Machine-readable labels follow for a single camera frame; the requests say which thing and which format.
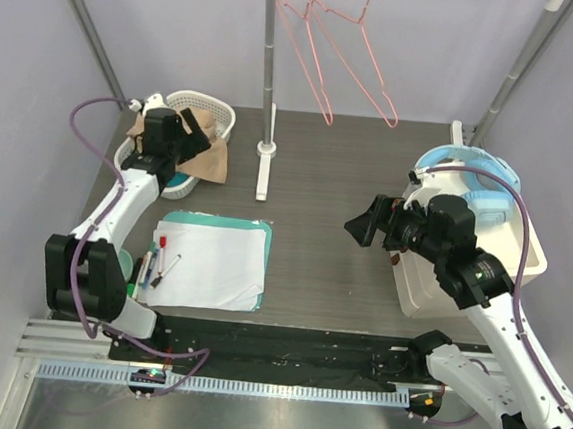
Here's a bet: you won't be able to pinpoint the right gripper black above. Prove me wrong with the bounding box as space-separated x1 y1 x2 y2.
343 191 451 265

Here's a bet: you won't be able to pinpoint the beige t shirt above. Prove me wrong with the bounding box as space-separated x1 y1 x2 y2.
120 106 228 187

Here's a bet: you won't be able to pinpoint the teal t shirt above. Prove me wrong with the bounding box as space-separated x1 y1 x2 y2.
167 172 189 188

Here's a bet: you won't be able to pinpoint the pink wire hanger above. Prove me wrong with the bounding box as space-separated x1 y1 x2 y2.
297 0 410 130
264 0 345 127

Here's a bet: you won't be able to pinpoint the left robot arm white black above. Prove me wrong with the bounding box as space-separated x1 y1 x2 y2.
44 100 211 362

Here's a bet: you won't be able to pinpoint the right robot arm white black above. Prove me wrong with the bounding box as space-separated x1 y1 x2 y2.
344 194 573 429

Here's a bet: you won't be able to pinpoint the white perforated plastic basket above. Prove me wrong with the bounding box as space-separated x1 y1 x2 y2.
113 90 236 200

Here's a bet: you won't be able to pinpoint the clothes rack metal pole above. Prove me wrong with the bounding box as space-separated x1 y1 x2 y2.
255 0 277 202

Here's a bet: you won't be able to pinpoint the white drawer storage box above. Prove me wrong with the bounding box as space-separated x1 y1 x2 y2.
394 121 548 318

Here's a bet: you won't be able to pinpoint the light blue headphones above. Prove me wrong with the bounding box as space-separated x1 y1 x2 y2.
415 144 521 229

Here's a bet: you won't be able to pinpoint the white paper sheets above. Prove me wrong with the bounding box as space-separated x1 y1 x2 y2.
143 215 270 317

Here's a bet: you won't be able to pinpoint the blue barrel marker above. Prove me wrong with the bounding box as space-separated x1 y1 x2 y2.
141 243 159 288

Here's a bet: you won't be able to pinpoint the green marker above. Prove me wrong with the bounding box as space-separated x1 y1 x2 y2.
126 258 143 297

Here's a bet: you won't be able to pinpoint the right rack metal pole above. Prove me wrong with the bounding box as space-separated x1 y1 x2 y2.
469 0 573 146

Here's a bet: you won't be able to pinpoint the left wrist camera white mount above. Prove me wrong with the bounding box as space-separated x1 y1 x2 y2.
127 93 169 116

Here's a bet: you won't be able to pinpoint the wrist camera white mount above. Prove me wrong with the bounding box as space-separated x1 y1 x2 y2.
127 93 169 116
404 170 467 209

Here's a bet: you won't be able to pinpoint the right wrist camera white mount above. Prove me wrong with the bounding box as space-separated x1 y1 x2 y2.
404 170 467 209

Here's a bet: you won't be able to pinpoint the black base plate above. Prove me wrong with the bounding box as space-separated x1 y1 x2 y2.
106 309 467 399

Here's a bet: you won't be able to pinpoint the left frame metal post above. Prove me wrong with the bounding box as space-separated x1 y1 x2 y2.
68 0 126 100

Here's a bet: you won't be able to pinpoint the white slotted cable duct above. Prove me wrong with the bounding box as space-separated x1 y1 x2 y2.
37 360 410 409

